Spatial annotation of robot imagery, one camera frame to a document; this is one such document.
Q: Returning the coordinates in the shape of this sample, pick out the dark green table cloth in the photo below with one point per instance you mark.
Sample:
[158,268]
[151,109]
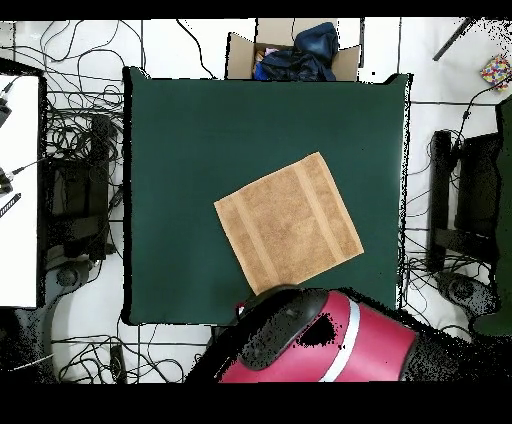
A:
[168,120]

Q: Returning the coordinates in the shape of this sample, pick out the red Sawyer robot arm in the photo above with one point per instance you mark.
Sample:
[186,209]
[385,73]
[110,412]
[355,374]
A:
[360,344]

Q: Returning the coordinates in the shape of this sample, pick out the black power strip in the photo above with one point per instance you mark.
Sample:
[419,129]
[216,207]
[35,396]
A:
[117,362]

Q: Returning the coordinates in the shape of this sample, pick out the multicolour spotted item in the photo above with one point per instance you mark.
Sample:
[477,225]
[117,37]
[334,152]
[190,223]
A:
[496,72]

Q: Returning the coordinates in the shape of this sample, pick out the tan terry towel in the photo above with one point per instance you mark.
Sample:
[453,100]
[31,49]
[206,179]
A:
[288,224]

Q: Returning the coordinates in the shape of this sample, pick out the brown cardboard box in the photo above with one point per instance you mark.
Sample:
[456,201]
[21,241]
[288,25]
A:
[240,56]

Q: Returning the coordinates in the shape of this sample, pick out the dark navy garment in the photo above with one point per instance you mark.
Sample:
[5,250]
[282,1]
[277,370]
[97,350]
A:
[292,66]

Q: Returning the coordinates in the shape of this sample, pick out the black strip with marks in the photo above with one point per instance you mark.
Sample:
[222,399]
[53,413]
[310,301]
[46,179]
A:
[10,204]

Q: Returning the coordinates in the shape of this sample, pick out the blue denim garment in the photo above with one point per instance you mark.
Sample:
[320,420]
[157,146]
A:
[318,40]

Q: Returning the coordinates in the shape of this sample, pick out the black pole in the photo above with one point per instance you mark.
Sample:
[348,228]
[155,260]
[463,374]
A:
[454,38]

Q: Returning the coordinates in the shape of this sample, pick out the black stand frame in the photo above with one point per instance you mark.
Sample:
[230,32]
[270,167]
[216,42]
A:
[98,160]
[440,180]

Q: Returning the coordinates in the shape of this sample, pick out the green cloth on side table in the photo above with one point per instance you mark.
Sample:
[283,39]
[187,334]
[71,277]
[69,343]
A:
[504,200]

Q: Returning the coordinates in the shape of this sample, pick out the grey stand base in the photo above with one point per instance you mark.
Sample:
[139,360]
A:
[66,276]
[462,290]

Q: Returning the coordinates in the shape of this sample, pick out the white table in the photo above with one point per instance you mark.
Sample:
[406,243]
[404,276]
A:
[20,200]

